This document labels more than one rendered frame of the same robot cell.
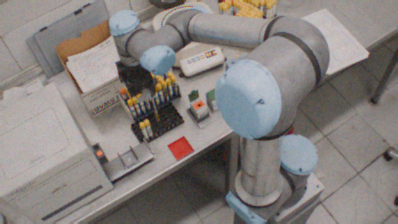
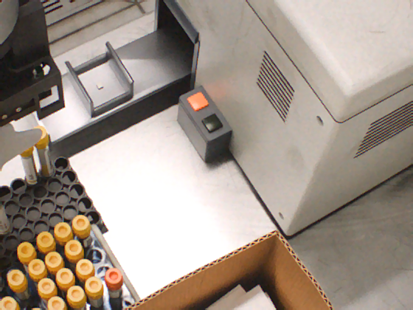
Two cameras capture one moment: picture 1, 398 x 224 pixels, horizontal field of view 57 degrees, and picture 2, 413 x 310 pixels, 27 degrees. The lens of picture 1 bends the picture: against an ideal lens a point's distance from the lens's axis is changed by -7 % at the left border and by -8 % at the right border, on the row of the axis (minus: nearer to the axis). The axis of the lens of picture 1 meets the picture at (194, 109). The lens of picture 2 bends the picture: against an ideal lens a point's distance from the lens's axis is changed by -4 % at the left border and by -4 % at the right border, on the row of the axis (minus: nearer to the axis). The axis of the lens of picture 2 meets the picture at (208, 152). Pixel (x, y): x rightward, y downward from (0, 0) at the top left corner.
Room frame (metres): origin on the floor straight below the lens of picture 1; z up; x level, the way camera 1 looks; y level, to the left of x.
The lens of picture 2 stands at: (1.04, 0.25, 1.72)
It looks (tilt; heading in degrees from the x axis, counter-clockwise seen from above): 64 degrees down; 166
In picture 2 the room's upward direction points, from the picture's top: 10 degrees clockwise
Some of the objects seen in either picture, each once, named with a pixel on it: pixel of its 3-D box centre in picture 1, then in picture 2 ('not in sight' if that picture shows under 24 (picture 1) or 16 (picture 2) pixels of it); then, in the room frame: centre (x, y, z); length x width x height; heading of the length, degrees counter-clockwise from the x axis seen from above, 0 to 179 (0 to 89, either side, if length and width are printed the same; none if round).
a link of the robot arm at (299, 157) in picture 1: (291, 163); not in sight; (0.41, -0.24, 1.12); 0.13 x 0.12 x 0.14; 127
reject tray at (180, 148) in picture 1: (180, 148); not in sight; (0.62, 0.06, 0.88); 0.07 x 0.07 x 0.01; 26
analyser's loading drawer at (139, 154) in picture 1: (123, 162); (118, 74); (0.57, 0.25, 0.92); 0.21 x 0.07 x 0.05; 116
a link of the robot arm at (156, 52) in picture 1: (155, 49); not in sight; (0.65, 0.07, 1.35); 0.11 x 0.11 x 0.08; 37
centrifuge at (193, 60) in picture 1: (189, 36); not in sight; (1.07, -0.02, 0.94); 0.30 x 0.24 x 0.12; 17
